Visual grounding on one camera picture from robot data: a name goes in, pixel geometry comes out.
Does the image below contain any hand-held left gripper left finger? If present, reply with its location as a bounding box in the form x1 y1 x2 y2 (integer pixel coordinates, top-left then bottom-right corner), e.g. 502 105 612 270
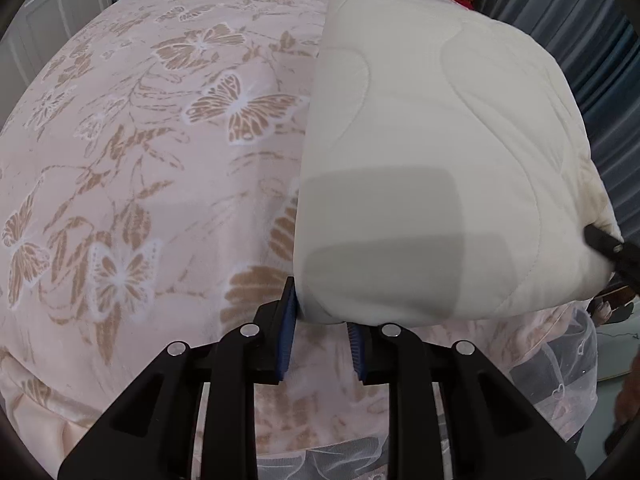
57 276 301 480

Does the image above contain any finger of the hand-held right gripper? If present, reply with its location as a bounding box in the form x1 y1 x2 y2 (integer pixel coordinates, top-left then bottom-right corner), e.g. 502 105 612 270
584 224 640 297

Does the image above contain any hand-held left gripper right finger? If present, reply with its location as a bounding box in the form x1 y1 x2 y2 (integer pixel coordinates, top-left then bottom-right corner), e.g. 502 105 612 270
344 321 587 480

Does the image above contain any cream quilted jacket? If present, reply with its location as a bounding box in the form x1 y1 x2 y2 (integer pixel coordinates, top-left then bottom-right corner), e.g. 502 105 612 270
292 0 626 327

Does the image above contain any white lace bed skirt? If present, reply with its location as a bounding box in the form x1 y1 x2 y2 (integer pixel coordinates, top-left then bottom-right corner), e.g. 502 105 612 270
252 305 599 480

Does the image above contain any bed with pink butterfly bedspread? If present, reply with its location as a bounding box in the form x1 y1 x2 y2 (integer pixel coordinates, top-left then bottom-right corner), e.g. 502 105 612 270
0 0 598 480

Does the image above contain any white wardrobe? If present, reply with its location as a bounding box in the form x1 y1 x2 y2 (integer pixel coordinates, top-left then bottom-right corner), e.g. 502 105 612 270
0 0 117 88

